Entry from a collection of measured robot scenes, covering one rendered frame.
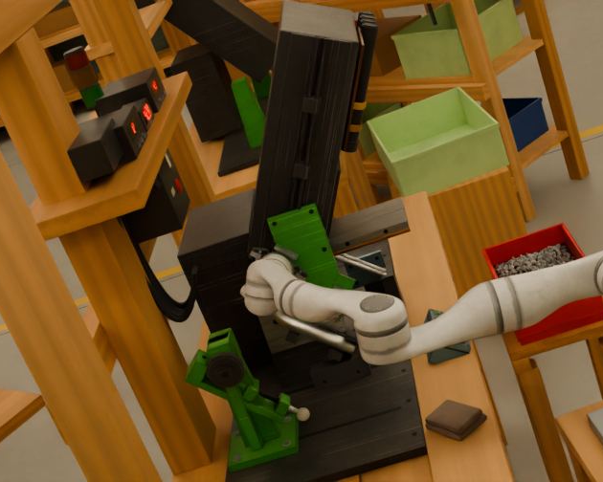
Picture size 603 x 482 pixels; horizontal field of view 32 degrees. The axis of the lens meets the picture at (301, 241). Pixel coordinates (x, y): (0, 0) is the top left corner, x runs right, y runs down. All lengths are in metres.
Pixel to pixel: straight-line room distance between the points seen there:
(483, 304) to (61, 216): 0.79
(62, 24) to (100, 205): 8.97
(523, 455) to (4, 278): 2.16
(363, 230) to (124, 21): 0.96
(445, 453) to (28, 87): 1.03
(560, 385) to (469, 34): 1.67
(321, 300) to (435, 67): 3.19
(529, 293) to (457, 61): 3.13
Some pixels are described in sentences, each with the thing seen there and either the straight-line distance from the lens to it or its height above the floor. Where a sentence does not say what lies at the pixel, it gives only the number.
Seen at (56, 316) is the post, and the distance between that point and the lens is 1.76.
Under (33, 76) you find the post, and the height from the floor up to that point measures 1.78.
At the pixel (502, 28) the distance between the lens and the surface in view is 5.03.
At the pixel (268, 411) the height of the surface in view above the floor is 0.99.
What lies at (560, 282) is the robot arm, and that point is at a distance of 1.85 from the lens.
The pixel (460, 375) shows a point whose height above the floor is 0.90.
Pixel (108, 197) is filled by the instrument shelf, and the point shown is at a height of 1.54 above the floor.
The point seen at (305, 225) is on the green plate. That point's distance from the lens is 2.35.
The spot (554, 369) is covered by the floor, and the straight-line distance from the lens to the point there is 3.89.
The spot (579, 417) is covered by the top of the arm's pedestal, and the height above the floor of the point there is 0.85.
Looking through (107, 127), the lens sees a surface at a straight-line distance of 2.12.
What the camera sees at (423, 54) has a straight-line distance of 4.99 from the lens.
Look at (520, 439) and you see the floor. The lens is 3.59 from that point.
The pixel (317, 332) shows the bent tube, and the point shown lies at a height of 1.02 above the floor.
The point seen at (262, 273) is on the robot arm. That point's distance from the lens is 1.99.
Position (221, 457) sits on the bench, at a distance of 2.35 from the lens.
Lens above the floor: 2.06
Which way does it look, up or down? 21 degrees down
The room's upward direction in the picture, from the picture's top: 21 degrees counter-clockwise
